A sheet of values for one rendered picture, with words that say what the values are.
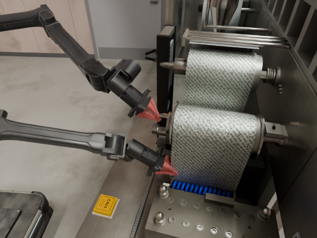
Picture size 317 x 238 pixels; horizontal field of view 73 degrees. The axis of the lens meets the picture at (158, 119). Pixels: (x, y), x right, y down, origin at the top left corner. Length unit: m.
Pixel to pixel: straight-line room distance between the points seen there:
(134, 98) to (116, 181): 0.45
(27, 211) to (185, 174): 1.36
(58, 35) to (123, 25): 3.23
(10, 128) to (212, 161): 0.61
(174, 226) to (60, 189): 1.60
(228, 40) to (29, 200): 1.71
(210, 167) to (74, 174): 1.71
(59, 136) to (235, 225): 0.61
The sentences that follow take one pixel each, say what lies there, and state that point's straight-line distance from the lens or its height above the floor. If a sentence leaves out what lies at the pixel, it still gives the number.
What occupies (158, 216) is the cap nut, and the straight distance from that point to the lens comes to 0.71.
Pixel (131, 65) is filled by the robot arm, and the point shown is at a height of 1.41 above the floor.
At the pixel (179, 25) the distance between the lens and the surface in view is 1.59.
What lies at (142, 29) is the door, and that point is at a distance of 4.07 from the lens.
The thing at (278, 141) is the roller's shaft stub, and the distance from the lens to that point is 0.74.
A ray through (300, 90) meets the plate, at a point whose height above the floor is 1.41.
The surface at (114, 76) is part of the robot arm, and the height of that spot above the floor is 1.40.
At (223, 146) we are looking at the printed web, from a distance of 0.67.
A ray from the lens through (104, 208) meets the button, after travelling 0.92.
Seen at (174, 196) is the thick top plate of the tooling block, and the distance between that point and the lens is 0.80.
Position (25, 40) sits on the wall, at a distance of 5.01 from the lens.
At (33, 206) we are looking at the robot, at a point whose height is 0.24.
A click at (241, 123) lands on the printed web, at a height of 1.31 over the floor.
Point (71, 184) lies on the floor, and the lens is 2.21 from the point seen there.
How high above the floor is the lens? 1.71
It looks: 39 degrees down
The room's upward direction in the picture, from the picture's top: straight up
